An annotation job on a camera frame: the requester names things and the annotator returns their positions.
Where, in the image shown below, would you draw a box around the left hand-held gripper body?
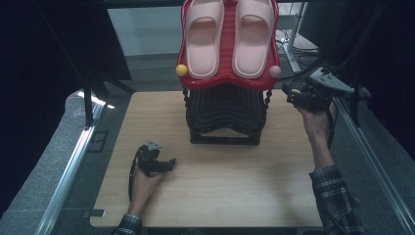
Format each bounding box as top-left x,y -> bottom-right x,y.
136,140 -> 168,177

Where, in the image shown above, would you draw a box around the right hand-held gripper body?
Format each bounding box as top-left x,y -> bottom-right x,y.
288,66 -> 355,114

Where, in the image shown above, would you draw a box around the pink slipper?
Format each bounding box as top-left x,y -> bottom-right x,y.
184,0 -> 226,80
231,0 -> 276,79

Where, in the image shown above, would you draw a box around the red and black shoe rack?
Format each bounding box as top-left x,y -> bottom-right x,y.
175,0 -> 283,147

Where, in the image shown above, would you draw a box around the person's left hand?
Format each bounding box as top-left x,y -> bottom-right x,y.
127,165 -> 165,217

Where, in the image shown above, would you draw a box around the person's right hand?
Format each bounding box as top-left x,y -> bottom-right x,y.
294,88 -> 338,146

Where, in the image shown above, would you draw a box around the white desk leg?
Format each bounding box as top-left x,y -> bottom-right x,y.
281,2 -> 308,74

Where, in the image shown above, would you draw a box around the black metal stand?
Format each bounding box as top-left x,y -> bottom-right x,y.
81,72 -> 136,129

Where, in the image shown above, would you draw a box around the left hand-held gripper black cable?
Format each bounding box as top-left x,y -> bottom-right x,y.
127,146 -> 143,202

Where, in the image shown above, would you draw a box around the hand-held gripper black cable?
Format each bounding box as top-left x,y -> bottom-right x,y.
127,146 -> 143,202
325,99 -> 339,150

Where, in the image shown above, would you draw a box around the right hand-held gripper black cable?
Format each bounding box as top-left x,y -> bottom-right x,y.
325,99 -> 339,150

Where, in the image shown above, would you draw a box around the black floor cables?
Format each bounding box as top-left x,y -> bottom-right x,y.
275,30 -> 322,81

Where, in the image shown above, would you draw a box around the aluminium frame rail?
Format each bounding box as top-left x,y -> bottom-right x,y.
332,96 -> 415,235
33,92 -> 115,235

